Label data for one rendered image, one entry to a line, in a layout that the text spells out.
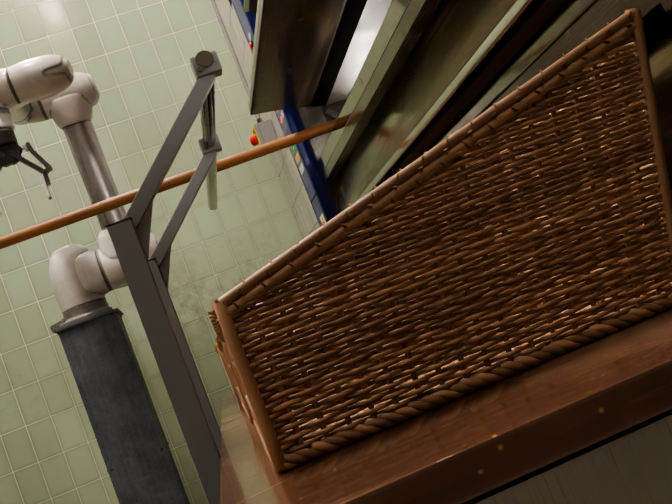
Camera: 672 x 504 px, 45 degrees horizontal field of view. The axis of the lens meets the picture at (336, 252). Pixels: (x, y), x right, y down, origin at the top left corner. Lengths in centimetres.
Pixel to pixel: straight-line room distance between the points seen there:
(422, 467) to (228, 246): 295
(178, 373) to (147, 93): 242
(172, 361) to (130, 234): 21
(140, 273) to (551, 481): 89
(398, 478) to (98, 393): 239
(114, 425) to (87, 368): 21
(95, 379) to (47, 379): 62
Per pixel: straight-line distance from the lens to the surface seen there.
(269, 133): 317
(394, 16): 153
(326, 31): 208
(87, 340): 286
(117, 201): 221
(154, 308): 129
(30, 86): 240
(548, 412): 52
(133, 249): 130
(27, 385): 347
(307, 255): 69
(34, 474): 348
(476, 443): 51
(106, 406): 285
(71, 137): 294
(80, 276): 290
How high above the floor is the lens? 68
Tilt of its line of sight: 5 degrees up
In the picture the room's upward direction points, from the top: 21 degrees counter-clockwise
